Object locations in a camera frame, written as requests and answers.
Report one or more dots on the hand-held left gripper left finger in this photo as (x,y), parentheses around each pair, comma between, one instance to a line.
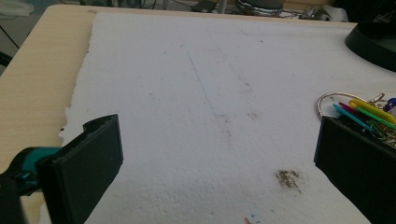
(84,168)

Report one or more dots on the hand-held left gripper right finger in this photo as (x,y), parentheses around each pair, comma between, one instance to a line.
(355,161)

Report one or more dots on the brass clasp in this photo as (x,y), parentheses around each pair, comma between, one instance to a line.
(378,98)

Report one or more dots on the black round base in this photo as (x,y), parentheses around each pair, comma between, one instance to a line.
(373,43)

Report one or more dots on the white foam mat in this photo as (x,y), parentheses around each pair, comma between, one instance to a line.
(193,93)

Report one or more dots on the white device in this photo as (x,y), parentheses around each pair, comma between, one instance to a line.
(334,13)

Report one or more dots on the white cloth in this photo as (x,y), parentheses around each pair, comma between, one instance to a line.
(14,7)

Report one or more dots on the dark flat device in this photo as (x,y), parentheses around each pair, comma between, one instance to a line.
(204,5)

